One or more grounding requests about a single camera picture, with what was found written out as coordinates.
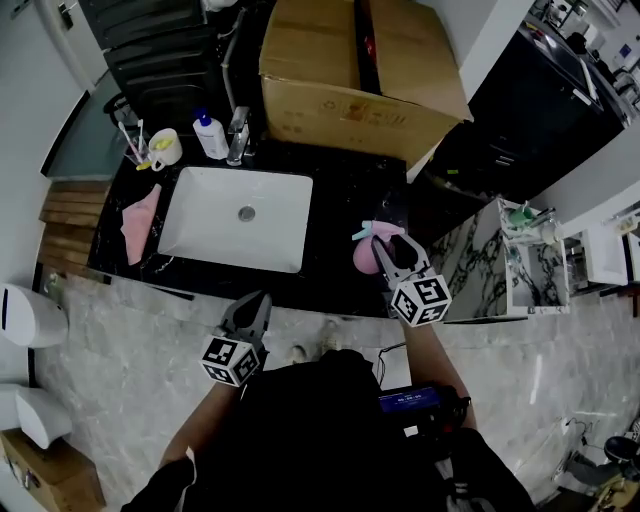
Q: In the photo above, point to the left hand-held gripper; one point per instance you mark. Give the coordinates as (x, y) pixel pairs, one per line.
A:
(231, 359)

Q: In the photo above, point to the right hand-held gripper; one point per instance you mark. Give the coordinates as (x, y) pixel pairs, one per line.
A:
(421, 300)

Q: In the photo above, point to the pink spray bottle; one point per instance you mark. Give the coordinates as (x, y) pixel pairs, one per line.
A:
(366, 252)

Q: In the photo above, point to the person's right forearm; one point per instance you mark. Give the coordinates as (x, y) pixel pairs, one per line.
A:
(430, 360)

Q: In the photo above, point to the person's left forearm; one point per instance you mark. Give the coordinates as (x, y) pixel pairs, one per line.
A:
(200, 425)

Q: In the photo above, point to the white pump bottle blue cap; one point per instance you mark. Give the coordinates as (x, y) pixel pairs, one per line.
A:
(210, 137)

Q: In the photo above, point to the person's shoes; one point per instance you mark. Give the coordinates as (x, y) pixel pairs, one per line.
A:
(330, 337)

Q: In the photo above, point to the white rectangular sink basin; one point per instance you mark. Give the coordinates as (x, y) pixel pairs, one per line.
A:
(215, 220)

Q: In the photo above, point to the green item in cabinet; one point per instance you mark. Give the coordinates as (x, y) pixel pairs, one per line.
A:
(520, 216)

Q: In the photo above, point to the white marble-patterned cabinet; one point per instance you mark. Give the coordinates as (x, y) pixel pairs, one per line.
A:
(535, 280)

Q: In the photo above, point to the person's black clothing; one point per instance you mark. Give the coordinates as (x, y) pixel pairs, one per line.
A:
(310, 440)

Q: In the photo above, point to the pink cloth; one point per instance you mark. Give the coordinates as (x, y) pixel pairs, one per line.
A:
(140, 225)

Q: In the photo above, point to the black device with blue screen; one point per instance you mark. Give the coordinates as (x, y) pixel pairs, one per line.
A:
(407, 400)

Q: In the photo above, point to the chrome faucet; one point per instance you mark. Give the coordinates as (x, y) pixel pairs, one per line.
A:
(239, 135)

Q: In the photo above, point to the white mug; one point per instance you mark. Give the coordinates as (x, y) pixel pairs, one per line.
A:
(167, 147)

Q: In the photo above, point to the large black cabinet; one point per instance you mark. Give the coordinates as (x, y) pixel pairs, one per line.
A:
(540, 115)

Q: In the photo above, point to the wooden slat panel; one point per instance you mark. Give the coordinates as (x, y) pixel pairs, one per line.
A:
(70, 220)

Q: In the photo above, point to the clear glass with toothbrushes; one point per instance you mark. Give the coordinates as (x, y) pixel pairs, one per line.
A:
(134, 147)

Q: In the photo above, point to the large cardboard box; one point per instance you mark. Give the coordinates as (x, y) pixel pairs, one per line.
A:
(325, 65)

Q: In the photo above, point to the white lidded bin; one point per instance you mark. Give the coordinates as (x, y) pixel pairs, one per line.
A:
(27, 315)

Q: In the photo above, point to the white curved fixture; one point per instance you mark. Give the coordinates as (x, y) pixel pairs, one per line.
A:
(37, 415)

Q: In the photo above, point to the wooden box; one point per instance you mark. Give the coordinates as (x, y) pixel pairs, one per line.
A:
(55, 475)

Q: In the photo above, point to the black shelf unit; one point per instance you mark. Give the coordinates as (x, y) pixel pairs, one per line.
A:
(160, 60)

